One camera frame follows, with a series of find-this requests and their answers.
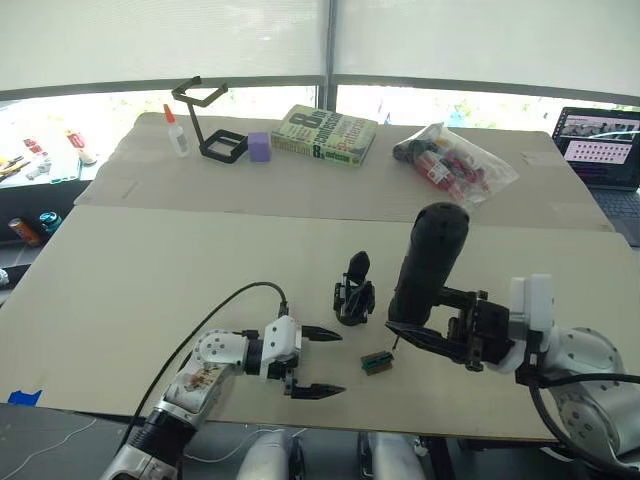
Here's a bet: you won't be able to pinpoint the thin white wire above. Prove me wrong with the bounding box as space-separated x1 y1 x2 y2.
187 423 307 464

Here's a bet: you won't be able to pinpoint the black side table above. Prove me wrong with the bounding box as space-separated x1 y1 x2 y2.
0 178 96 247

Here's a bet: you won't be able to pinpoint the beige cardboard sheet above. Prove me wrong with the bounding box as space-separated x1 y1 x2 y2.
73 111 617 233
0 204 640 442

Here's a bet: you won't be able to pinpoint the purple cube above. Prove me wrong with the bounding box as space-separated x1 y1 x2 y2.
247 131 273 163

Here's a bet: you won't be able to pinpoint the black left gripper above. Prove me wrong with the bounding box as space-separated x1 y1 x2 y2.
267 325 348 402

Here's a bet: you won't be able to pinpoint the white glue bottle orange cap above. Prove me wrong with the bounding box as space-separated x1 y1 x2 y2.
162 103 192 159

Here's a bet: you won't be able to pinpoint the clear plastic bag of markers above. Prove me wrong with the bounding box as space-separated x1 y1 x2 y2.
391 122 522 212

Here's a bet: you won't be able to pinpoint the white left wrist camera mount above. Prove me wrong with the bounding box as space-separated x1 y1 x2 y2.
263 315 304 370

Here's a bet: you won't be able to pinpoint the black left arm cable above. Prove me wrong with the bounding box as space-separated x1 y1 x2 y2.
124 282 292 451

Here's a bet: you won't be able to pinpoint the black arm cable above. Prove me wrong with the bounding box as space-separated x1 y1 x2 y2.
516 349 640 454
124 282 292 451

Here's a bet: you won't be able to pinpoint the black finger piece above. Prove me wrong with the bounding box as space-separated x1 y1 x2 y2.
348 250 372 287

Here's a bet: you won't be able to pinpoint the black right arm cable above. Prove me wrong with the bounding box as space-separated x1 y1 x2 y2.
516 349 640 454

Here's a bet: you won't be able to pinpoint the blue tape piece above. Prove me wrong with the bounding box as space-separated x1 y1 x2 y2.
6 389 44 408

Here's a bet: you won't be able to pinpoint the red white small parts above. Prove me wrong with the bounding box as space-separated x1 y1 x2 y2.
0 135 55 183

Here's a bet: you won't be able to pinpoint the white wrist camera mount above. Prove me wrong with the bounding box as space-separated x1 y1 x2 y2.
263 315 304 370
487 273 556 375

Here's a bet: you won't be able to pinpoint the small green brown block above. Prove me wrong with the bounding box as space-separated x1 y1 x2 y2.
360 350 395 376

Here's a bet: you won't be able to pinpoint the grey window post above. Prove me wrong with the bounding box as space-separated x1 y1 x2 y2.
315 0 340 112

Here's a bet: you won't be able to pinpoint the open laptop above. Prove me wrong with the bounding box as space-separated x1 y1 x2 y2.
551 105 640 247

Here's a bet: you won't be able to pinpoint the black table leg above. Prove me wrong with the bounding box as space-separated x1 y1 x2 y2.
427 436 457 480

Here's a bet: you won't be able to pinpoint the white roller blind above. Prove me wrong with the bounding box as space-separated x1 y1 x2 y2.
0 0 332 94
331 0 640 97

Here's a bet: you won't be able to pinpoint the orange drink can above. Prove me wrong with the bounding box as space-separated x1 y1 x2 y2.
7 216 42 247

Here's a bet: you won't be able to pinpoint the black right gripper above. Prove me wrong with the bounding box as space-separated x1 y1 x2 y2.
384 286 517 372

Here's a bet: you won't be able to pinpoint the silver rounded robot leg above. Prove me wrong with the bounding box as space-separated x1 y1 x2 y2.
236 429 306 480
358 431 427 480

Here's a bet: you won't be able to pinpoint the red white tool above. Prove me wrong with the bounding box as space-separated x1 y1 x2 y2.
63 128 99 167

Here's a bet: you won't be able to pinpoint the green paperback book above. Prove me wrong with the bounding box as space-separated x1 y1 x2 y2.
270 103 379 169

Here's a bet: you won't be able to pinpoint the black frame stand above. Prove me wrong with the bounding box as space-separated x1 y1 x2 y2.
171 75 250 167

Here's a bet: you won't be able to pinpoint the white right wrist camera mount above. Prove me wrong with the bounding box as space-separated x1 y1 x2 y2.
487 273 556 375

